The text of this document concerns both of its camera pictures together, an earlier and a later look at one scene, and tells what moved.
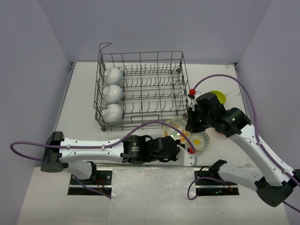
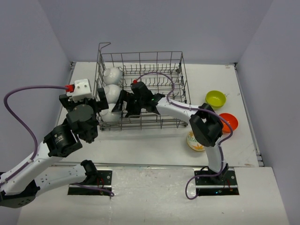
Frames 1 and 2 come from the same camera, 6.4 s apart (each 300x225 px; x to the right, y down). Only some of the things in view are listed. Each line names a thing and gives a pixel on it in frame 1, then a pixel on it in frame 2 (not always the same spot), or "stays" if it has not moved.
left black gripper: (174, 156) to (101, 105)
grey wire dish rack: (155, 86) stays
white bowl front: (113, 113) stays
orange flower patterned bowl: (179, 123) to (193, 143)
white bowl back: (113, 76) stays
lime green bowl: (221, 96) stays
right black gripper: (191, 125) to (127, 97)
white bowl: (112, 93) stays
